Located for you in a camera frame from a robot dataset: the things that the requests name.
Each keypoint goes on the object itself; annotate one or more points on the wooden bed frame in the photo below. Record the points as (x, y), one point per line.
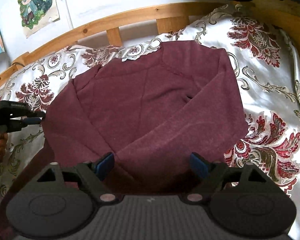
(168, 17)

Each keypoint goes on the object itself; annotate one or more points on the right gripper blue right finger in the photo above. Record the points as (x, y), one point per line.
(211, 179)

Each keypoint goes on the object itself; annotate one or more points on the anime character poster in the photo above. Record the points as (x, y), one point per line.
(36, 14)

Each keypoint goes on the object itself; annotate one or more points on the maroon long-sleeve sweater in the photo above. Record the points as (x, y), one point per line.
(151, 113)

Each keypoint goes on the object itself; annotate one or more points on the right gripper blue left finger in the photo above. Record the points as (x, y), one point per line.
(92, 176)

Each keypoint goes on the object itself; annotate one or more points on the white floral satin bedspread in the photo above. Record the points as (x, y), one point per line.
(267, 69)

